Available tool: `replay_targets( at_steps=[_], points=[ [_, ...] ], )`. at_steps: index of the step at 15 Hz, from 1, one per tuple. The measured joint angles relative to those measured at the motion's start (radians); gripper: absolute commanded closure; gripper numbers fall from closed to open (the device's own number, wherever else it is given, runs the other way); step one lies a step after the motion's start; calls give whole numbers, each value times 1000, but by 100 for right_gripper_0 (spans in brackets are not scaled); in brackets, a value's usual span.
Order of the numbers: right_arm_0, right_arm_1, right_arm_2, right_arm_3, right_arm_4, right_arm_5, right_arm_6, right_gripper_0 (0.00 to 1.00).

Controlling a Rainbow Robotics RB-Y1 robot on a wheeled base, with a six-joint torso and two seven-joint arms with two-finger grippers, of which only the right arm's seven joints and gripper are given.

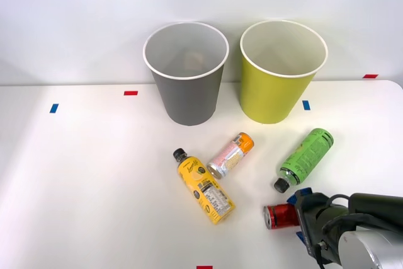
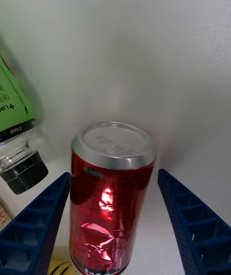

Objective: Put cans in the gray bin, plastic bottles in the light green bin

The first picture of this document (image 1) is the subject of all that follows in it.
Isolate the yellow-green plastic waste bin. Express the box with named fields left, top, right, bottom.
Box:
left=239, top=19, right=329, bottom=125

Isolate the orange and pink drink can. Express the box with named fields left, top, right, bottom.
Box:
left=206, top=132, right=255, bottom=180

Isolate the red drink can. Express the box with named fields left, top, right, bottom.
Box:
left=263, top=203, right=300, bottom=231

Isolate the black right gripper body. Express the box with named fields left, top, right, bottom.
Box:
left=293, top=192, right=349, bottom=265

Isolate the yellow bottle with black cap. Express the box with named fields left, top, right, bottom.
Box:
left=172, top=147, right=237, bottom=226

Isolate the green bottle with black cap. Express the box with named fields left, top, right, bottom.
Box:
left=273, top=127, right=334, bottom=194

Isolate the grey plastic waste bin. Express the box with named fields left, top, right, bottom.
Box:
left=142, top=21, right=230, bottom=127

